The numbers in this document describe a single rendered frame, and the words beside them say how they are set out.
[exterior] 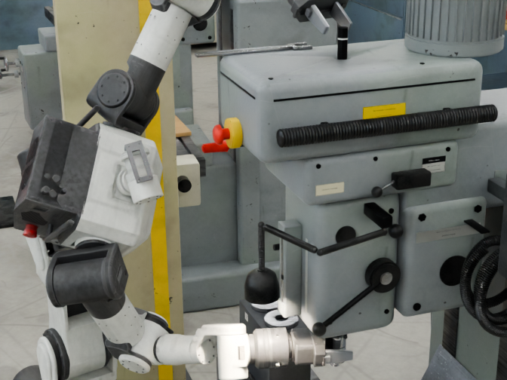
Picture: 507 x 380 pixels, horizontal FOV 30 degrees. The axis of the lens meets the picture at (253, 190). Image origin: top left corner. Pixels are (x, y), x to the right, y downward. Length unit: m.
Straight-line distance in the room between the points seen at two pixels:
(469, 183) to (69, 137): 0.86
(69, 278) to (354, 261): 0.60
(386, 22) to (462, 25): 7.64
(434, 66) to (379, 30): 7.85
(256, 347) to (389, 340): 2.59
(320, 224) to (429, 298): 0.31
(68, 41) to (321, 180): 1.85
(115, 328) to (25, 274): 3.29
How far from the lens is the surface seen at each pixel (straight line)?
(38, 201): 2.03
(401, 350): 4.57
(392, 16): 9.40
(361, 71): 1.80
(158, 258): 3.85
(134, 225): 2.09
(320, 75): 1.76
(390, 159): 1.87
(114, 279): 2.02
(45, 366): 2.58
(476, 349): 2.35
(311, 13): 1.91
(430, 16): 1.91
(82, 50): 3.53
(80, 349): 2.54
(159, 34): 2.18
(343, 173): 1.83
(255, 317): 2.53
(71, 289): 2.04
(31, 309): 5.04
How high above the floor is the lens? 2.33
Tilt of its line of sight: 21 degrees down
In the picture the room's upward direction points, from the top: 1 degrees counter-clockwise
